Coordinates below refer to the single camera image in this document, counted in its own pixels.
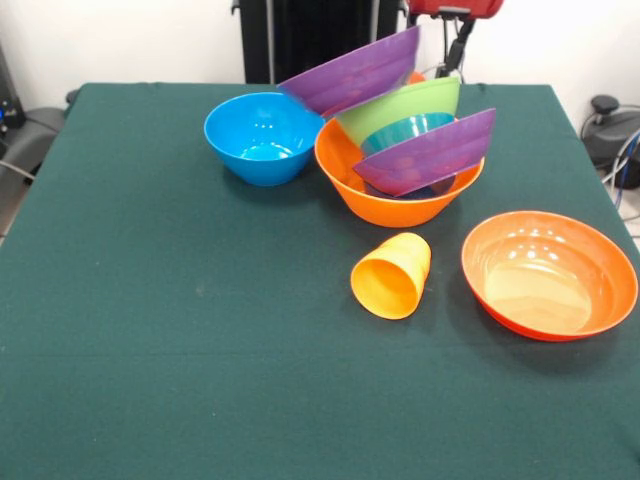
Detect purple bowl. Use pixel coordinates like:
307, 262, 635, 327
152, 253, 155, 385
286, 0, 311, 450
352, 108, 498, 197
276, 25, 422, 119

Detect orange cup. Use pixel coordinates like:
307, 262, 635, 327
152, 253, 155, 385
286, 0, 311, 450
350, 232, 432, 320

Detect large orange bowl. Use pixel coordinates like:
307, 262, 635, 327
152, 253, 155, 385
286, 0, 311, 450
313, 117, 486, 229

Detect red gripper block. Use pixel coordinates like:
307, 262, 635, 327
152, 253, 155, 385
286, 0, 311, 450
407, 0, 505, 70

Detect small translucent blue bowl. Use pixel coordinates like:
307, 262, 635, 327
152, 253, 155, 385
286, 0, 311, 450
363, 174, 457, 202
360, 112, 457, 155

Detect dark green tablecloth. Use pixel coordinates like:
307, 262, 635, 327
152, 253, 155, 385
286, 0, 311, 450
0, 82, 640, 480

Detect tangled floor cables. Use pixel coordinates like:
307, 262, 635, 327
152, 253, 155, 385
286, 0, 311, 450
599, 127, 640, 211

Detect red shallow bowl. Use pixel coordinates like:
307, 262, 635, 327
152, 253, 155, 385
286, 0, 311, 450
460, 210, 640, 343

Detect black equipment box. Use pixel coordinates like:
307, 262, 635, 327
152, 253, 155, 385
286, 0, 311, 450
0, 44, 26, 134

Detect green bowl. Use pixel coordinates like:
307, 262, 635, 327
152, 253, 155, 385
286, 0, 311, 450
335, 76, 461, 146

